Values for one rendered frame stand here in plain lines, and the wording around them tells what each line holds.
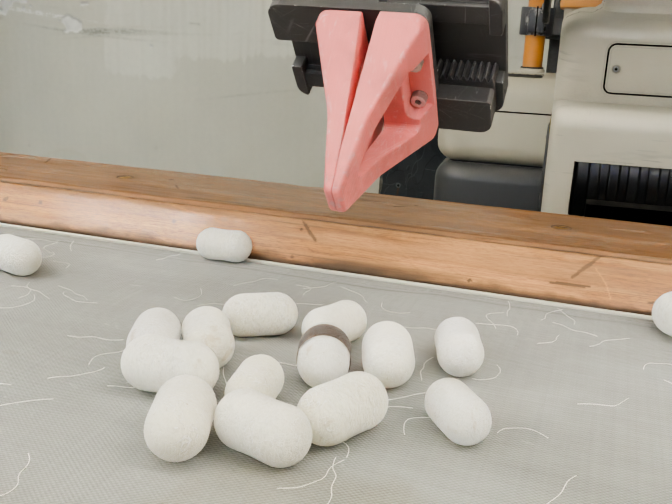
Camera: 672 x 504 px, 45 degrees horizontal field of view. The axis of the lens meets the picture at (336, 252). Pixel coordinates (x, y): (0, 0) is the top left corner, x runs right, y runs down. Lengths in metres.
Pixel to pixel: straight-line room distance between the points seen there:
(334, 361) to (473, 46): 0.15
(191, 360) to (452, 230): 0.22
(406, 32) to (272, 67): 2.15
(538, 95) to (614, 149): 0.31
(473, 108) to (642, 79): 0.58
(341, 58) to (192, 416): 0.16
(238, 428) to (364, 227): 0.24
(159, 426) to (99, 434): 0.04
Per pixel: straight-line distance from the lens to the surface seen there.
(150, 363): 0.31
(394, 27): 0.34
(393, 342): 0.32
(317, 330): 0.32
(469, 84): 0.38
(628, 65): 0.94
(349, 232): 0.48
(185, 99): 2.59
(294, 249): 0.48
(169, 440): 0.26
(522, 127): 1.20
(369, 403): 0.28
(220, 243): 0.47
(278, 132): 2.49
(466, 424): 0.28
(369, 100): 0.33
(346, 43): 0.34
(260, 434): 0.26
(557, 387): 0.35
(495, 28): 0.36
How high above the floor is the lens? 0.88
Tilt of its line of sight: 16 degrees down
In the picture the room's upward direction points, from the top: 3 degrees clockwise
